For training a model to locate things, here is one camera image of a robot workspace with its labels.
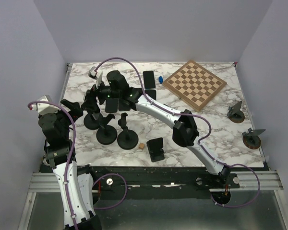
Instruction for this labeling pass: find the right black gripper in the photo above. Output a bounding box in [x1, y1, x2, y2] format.
[81, 77, 120, 112]

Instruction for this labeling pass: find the round stand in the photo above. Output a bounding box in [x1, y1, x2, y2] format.
[227, 101, 245, 123]
[96, 114, 118, 145]
[117, 113, 139, 150]
[242, 128, 266, 150]
[84, 113, 103, 130]

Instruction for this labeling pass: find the black phone blue edge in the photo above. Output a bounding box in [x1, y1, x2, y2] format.
[145, 89, 156, 100]

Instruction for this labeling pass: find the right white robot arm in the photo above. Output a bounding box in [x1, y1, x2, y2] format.
[81, 69, 230, 188]

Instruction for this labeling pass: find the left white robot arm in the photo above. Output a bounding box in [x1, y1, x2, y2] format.
[34, 96, 102, 230]

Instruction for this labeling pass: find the black folding phone stand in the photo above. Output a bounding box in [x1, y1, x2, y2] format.
[146, 138, 165, 162]

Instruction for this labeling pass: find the brown wooden cube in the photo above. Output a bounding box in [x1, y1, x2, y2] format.
[139, 143, 144, 150]

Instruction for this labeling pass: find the blue plastic cap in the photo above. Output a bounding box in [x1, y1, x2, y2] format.
[158, 76, 164, 84]

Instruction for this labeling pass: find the wooden chessboard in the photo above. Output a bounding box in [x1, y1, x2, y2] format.
[163, 60, 227, 112]

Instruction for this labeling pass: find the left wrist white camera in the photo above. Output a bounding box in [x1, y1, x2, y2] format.
[32, 95, 59, 115]

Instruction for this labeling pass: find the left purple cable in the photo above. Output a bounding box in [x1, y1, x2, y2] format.
[27, 102, 128, 230]

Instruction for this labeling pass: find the purple cable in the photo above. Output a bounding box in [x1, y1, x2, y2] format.
[93, 57, 260, 208]
[27, 102, 128, 230]

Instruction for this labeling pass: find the aluminium extrusion rail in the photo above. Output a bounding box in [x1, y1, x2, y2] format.
[29, 171, 283, 193]

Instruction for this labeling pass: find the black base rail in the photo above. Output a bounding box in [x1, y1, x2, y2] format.
[39, 165, 240, 201]

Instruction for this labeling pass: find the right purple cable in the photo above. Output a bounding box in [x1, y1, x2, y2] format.
[93, 57, 260, 208]

